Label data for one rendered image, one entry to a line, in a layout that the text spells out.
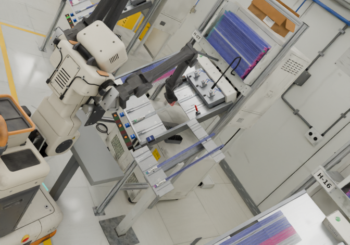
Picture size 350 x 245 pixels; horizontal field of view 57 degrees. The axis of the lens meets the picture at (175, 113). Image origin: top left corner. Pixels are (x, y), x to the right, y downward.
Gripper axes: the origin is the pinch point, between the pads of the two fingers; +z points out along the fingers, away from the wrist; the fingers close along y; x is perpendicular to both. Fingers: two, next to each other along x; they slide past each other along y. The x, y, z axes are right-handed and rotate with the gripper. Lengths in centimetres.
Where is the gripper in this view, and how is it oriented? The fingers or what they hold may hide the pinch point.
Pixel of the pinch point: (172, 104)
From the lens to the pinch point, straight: 234.4
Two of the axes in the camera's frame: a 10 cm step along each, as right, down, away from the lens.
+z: 0.8, 6.1, 7.8
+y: -4.4, -6.8, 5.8
